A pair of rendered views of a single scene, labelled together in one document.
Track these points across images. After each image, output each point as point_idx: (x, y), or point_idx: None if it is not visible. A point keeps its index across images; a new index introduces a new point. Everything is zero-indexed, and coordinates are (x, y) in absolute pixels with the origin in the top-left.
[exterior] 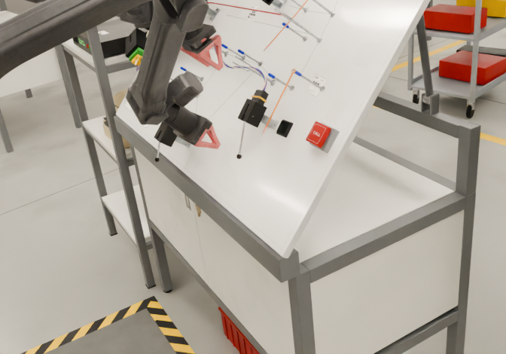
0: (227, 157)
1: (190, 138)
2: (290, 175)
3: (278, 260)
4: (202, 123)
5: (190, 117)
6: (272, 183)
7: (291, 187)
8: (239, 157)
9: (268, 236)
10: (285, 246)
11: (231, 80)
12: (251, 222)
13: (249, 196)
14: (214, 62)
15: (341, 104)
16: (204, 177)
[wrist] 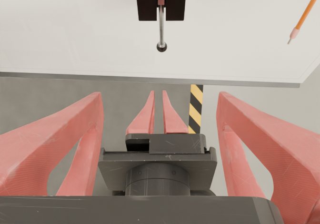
0: (77, 28)
1: (196, 188)
2: (281, 9)
3: (298, 87)
4: (211, 168)
5: (186, 194)
6: (238, 30)
7: (293, 24)
8: (166, 49)
9: (265, 76)
10: (303, 76)
11: None
12: (221, 75)
13: (194, 56)
14: (245, 154)
15: None
16: (55, 64)
